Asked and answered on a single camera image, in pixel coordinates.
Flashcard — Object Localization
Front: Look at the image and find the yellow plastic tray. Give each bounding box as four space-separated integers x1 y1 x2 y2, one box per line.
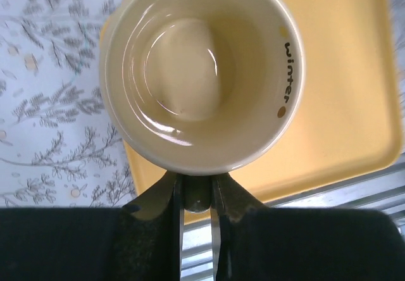
99 0 404 227

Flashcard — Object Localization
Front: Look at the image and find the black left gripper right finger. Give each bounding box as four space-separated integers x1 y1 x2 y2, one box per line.
211 173 404 280

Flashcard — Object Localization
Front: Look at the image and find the aluminium front frame rail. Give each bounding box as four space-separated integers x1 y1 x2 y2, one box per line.
180 154 404 280

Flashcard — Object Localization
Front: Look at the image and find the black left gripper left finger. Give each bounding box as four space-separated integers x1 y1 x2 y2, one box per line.
1 172 183 280

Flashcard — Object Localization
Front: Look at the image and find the floral patterned tablecloth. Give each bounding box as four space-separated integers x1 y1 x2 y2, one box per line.
1 0 404 207

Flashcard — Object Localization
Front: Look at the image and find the cream ceramic mug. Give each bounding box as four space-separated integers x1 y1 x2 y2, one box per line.
98 0 306 214

